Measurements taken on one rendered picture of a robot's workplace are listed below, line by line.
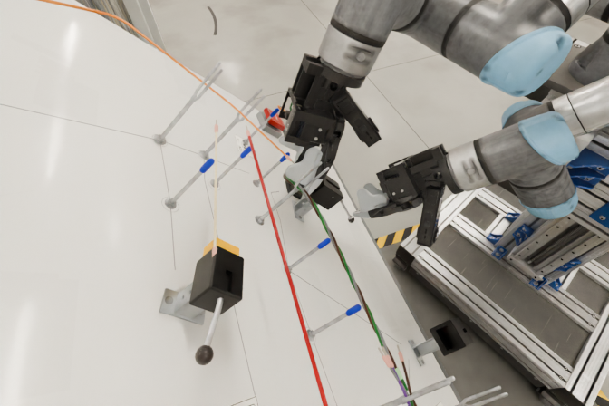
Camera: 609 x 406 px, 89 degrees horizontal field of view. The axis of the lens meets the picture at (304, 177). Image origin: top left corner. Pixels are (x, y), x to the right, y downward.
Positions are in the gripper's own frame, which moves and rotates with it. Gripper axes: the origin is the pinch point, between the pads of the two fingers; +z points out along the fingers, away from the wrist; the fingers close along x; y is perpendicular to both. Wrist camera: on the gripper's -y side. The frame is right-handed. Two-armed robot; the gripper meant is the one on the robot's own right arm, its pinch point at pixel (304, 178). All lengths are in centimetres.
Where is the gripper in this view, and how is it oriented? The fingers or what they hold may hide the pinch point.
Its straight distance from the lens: 54.4
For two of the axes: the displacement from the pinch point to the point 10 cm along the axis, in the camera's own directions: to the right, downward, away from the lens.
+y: -9.2, -1.5, -3.6
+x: 1.8, 6.6, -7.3
